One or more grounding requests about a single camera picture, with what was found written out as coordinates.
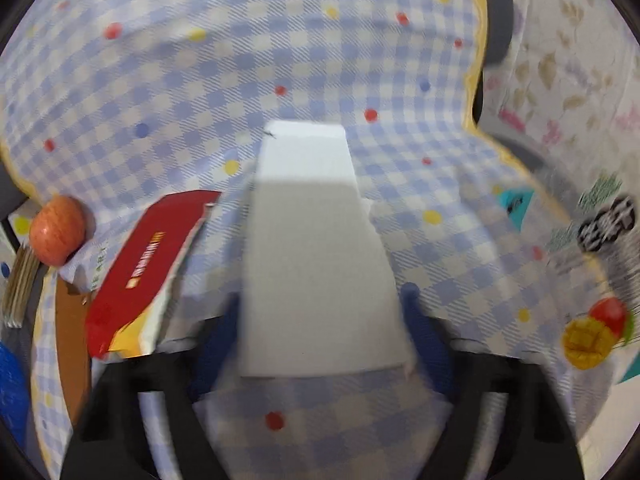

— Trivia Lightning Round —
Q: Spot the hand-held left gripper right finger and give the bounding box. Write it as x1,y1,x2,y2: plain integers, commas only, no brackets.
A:
400,282,586,480

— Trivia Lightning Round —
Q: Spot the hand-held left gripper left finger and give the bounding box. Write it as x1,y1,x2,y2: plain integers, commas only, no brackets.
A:
60,292,242,480

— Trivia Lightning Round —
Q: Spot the white foam block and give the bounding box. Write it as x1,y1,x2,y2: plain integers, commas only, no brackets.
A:
237,120,416,378

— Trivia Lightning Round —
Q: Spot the blue plastic basket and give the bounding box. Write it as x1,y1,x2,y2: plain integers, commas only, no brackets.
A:
0,342,31,453

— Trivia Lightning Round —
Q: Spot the red snack packet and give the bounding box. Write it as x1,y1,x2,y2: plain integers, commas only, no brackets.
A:
84,190,222,360

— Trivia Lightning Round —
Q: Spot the colourful fruit print bag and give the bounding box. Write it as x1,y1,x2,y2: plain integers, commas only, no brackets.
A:
500,172,640,386

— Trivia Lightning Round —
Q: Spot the red apple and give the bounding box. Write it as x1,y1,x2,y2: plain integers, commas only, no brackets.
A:
29,196,87,267

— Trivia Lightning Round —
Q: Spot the stack of picture books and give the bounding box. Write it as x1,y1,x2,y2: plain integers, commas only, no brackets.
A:
2,245,48,328

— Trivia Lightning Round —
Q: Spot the blue checked dotted cloth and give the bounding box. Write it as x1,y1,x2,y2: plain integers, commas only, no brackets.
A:
0,0,616,480

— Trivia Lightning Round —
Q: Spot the floral print sheet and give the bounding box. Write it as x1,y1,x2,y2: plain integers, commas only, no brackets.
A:
480,0,640,261

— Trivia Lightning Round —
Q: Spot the grey office chair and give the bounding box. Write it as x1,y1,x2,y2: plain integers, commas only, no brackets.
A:
0,0,621,461

